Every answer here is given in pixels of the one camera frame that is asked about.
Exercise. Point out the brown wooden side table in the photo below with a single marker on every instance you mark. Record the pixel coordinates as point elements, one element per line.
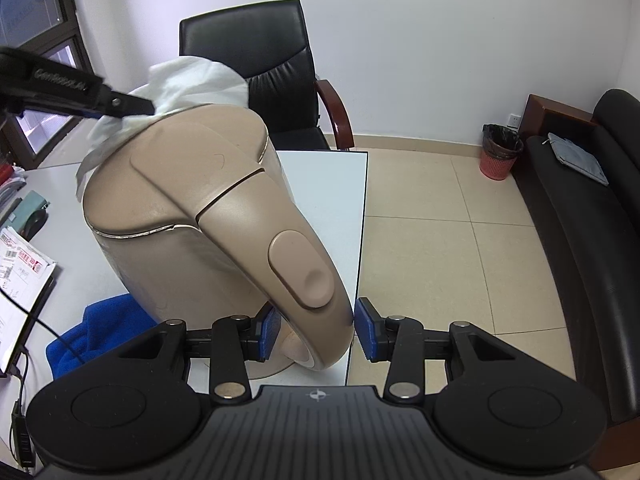
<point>550,110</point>

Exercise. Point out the red wastebasket with black bag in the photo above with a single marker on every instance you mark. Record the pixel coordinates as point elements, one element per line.
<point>497,162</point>

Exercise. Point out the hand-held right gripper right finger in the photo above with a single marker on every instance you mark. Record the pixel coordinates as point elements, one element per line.
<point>365,334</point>

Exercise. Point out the dark framed window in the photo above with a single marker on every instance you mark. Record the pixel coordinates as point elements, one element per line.
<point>37,15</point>

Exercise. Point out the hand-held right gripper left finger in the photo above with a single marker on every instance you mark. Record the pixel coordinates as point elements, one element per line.
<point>269,334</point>

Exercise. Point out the white paper towel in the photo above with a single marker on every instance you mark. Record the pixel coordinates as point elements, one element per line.
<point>195,80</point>

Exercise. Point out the black leather sofa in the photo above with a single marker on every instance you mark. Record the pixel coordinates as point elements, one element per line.
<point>575,240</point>

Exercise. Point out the grey fabric pouch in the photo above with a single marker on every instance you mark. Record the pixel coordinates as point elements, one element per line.
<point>575,157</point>

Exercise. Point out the green desk device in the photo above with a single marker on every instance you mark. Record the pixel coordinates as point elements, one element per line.
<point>30,210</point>

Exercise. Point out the white wall socket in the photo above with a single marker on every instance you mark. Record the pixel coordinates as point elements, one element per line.
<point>514,120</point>

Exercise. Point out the blue cloth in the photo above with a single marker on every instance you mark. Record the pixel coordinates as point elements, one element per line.
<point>105,325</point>

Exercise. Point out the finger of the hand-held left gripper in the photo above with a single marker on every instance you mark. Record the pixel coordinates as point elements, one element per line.
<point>127,102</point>

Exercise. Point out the papers with red labels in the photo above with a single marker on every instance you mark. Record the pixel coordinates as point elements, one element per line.
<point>17,320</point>
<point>22,255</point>

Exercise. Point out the black leather office chair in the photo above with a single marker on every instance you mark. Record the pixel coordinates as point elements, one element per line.
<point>240,35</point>

